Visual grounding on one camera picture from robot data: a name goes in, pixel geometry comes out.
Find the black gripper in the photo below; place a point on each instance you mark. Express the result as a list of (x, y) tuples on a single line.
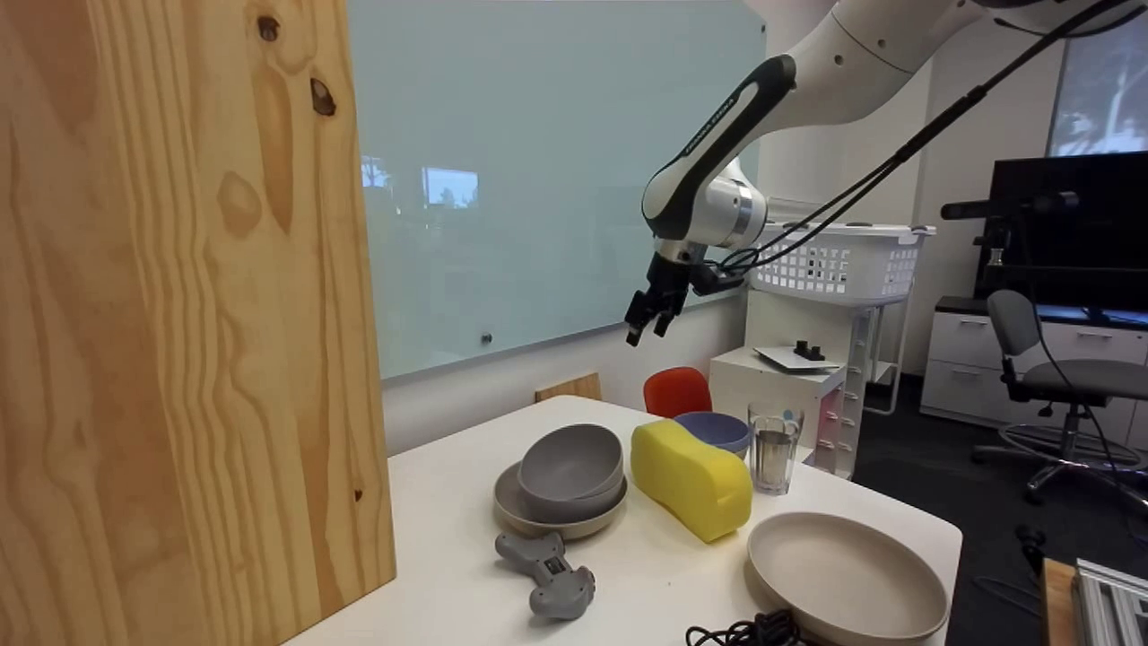
[(671, 286)]

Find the yellow cloth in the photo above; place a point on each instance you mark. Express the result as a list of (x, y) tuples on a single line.
[(693, 486)]

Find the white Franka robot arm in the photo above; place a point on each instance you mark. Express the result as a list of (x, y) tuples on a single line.
[(863, 54)]

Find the grey bowl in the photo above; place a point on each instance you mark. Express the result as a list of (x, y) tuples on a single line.
[(571, 469)]

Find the red chair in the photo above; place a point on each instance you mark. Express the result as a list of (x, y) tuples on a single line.
[(675, 393)]

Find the white side table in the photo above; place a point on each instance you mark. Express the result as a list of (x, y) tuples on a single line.
[(754, 390)]

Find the flat white device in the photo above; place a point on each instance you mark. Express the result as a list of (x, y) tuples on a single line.
[(794, 359)]

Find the glass whiteboard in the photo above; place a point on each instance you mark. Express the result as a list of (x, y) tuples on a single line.
[(538, 182)]

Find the clear drinking glass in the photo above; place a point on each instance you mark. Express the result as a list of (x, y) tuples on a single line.
[(778, 459)]

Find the white laundry basket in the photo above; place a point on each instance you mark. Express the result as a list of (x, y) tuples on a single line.
[(855, 267)]

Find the small grey-beige plate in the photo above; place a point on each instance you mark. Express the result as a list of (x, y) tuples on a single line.
[(550, 526)]

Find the white drawer cabinet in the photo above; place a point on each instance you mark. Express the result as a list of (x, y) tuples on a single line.
[(964, 372)]

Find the large beige plate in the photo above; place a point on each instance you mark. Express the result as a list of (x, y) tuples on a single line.
[(846, 578)]

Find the grey office chair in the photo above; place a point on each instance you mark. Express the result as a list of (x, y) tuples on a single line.
[(1062, 379)]

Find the black monitor screen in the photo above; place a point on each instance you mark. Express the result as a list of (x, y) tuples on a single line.
[(1072, 252)]

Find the tall wooden box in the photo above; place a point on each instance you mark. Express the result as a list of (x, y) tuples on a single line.
[(182, 335)]

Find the window with tree view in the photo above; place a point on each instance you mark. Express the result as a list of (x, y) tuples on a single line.
[(1099, 84)]

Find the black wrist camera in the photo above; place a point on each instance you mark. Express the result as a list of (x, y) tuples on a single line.
[(719, 280)]

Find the aluminium frame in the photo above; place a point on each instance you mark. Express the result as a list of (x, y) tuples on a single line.
[(1114, 605)]

